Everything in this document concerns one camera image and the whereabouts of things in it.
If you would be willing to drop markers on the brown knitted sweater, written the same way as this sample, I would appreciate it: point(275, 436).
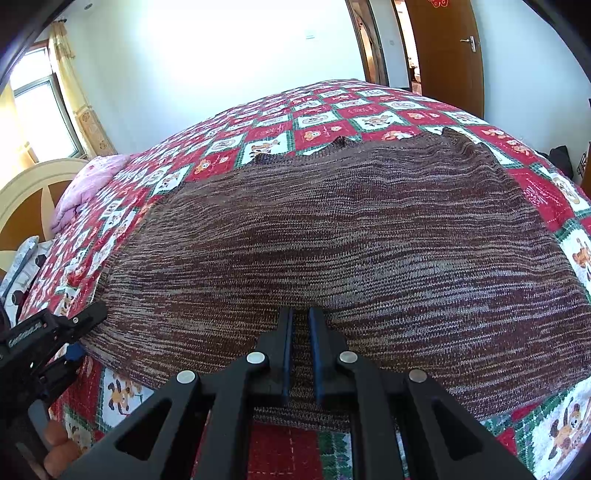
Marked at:
point(423, 252)

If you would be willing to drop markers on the yellow curtain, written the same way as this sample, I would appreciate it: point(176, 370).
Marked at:
point(87, 126)

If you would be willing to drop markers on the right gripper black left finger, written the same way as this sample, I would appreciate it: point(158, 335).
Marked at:
point(196, 426)

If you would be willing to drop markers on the grey patterned pillow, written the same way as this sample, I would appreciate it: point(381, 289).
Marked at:
point(30, 257)

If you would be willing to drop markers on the cream wooden headboard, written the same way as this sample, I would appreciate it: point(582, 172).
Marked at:
point(28, 202)

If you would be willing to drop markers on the brown wooden door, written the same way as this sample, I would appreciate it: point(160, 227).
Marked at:
point(450, 71)

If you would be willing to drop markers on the silver door handle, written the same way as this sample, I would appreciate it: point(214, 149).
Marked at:
point(471, 42)

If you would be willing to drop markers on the pink pillow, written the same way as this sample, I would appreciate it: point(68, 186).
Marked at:
point(97, 173)

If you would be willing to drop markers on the red double happiness decal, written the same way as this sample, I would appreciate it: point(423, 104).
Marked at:
point(439, 3)

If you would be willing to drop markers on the window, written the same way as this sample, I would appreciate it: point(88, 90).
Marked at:
point(41, 108)

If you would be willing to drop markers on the black bag on floor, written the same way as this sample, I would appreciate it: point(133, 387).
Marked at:
point(560, 158)

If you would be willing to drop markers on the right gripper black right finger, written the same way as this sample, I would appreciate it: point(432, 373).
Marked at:
point(403, 425)

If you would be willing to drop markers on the person left hand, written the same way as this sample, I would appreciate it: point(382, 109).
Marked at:
point(62, 450)

